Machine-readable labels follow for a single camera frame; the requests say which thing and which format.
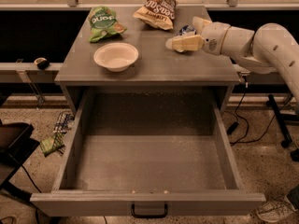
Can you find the black chair at left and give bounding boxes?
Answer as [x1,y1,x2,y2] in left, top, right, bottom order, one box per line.
[0,122,39,205]

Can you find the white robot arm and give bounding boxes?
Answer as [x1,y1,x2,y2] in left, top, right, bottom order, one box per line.
[165,17,299,103]

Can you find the blue pepsi can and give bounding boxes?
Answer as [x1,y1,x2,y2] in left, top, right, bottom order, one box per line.
[175,24,198,54]

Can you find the white paper bowl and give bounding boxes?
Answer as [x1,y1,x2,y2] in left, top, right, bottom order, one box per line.
[93,42,139,72]

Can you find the blue white packet on floor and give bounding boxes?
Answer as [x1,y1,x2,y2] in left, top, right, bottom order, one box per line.
[53,111,74,133]

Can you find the grey cabinet counter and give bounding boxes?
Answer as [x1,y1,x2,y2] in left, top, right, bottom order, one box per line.
[55,6,239,109]

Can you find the black stand with wheels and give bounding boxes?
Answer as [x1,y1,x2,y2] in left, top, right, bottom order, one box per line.
[266,94,299,162]

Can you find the black drawer handle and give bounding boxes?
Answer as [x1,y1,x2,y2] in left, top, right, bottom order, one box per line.
[131,203,168,219]

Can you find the white sneaker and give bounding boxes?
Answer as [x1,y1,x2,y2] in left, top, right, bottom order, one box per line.
[256,197,297,223]

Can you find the green chip bag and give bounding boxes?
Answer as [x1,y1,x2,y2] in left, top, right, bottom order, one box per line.
[88,7,127,43]

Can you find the black power adapter cable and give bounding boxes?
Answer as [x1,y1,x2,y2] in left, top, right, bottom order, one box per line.
[221,72,277,147]

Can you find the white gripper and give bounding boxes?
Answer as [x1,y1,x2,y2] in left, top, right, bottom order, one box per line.
[165,17,231,55]

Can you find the small green bag on floor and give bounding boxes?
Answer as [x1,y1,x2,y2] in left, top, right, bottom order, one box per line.
[40,133,64,157]

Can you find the black round tape measure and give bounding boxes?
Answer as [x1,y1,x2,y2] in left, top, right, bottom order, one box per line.
[34,58,50,70]

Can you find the brown chip bag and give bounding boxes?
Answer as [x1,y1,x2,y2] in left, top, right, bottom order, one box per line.
[133,0,177,31]

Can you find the open grey top drawer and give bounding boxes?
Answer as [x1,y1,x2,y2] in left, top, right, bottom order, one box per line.
[31,90,265,217]

